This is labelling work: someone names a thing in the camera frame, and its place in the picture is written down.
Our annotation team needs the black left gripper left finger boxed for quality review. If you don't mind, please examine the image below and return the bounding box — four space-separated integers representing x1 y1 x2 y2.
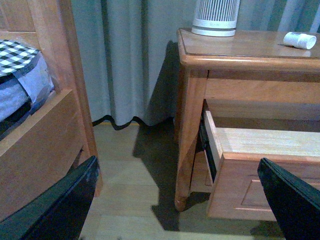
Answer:
0 156 99 240

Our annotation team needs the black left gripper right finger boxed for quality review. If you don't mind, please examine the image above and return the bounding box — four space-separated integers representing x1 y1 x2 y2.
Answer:
257 158 320 240

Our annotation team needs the wooden drawer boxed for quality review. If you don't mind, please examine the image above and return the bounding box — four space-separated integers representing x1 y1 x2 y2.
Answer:
190 150 213 193
202 110 320 221

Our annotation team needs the white medicine bottle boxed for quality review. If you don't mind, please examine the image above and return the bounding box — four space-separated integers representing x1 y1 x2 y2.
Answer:
283 32 317 50

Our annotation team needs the wooden nightstand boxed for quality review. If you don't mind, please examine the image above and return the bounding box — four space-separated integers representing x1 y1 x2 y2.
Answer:
175 28 320 211

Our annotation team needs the grey mattress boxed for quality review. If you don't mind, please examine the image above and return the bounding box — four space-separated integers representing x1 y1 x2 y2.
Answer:
0 53 55 126

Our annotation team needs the checkered bedding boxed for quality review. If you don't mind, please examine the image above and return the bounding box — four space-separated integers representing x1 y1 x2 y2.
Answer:
0 39 40 77

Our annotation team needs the grey pleated curtain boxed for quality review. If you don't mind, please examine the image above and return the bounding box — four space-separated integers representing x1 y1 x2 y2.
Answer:
70 0 320 131

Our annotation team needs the white ribbed air purifier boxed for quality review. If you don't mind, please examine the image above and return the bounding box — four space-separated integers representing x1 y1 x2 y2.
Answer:
191 0 240 37

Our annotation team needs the wooden bed frame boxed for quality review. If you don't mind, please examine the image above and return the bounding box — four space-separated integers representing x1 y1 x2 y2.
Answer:
0 0 97 219

